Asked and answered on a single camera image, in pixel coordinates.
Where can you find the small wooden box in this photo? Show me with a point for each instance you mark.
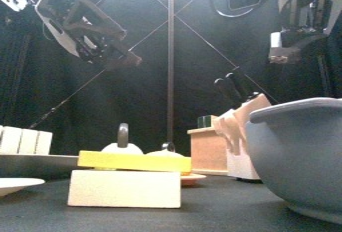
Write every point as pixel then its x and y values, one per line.
pixel 208 151

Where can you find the yellow sponge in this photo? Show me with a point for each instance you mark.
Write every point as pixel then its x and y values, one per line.
pixel 134 162

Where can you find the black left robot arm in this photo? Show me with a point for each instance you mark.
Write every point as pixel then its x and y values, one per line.
pixel 14 1

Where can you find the white sliced toy bread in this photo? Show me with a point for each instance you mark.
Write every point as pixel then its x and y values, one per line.
pixel 25 141

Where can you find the white plate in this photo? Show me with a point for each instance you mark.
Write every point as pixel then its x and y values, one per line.
pixel 15 184

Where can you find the vertical metal pole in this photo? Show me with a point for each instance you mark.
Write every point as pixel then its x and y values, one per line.
pixel 172 59

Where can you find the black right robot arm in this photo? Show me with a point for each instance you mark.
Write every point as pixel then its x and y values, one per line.
pixel 335 52

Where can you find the wooden knife block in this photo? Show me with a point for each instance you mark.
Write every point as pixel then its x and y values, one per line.
pixel 242 136

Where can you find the small orange plate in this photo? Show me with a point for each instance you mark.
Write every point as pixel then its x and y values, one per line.
pixel 194 178

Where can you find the large grey bowl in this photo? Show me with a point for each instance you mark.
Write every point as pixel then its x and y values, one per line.
pixel 298 156

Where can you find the small white domed lid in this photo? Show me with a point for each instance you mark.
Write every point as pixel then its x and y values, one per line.
pixel 166 152

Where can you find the white rectangular block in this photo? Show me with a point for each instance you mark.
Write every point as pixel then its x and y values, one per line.
pixel 125 189

